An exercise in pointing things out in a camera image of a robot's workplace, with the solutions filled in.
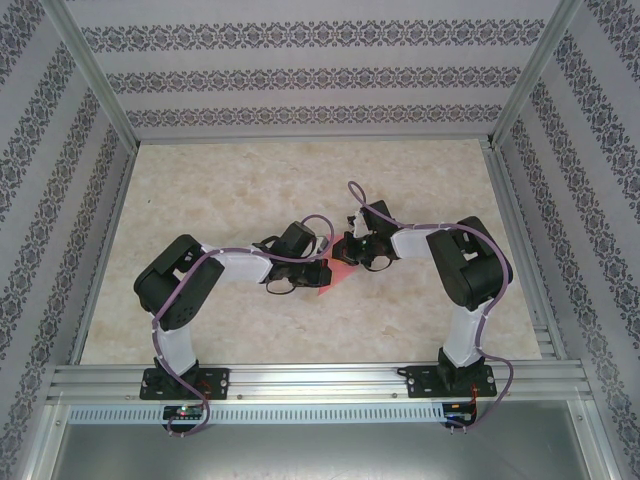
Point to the pink paper sheet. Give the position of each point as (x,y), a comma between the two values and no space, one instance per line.
(336,275)

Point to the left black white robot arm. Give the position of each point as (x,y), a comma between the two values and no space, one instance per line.
(177,290)

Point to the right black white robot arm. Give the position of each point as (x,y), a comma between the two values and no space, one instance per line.
(470,270)

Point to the grey sheet metal tray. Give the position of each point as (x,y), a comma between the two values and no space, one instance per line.
(320,450)

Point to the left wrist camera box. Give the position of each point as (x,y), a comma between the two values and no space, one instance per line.
(322,244)

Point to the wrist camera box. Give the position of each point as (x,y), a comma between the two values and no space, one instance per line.
(322,244)
(359,225)

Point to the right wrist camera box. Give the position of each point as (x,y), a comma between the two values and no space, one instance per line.
(359,225)

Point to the aluminium mounting rail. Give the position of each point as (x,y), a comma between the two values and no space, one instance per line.
(320,382)

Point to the aluminium back frame bar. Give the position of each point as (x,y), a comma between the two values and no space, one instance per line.
(320,138)

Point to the aluminium side rail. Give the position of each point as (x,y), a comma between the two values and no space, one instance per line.
(107,250)
(510,215)

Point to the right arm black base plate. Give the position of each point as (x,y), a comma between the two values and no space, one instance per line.
(417,382)

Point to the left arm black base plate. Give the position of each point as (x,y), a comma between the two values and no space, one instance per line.
(220,382)

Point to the aluminium frame post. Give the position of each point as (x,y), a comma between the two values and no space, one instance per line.
(90,70)
(535,70)

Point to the aluminium frame leg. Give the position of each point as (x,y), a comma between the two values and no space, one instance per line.
(42,445)
(599,440)

